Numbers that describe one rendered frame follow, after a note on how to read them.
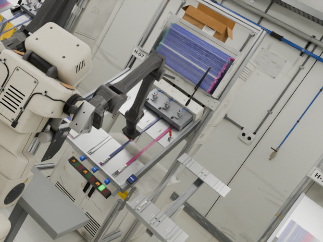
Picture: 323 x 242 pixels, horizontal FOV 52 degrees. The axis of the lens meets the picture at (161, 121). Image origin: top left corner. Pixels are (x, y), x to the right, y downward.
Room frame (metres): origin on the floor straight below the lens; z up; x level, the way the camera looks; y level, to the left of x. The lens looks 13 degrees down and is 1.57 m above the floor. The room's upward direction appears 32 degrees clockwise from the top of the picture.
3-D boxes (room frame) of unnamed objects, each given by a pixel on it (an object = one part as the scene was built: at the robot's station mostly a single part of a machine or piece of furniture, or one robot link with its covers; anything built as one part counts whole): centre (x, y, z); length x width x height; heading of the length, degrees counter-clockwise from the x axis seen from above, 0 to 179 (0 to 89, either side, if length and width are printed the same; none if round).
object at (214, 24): (2.62, 0.03, 1.82); 0.68 x 0.30 x 0.20; 67
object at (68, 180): (2.44, 0.05, 0.31); 0.70 x 0.65 x 0.62; 67
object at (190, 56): (2.30, 0.04, 1.52); 0.51 x 0.13 x 0.27; 67
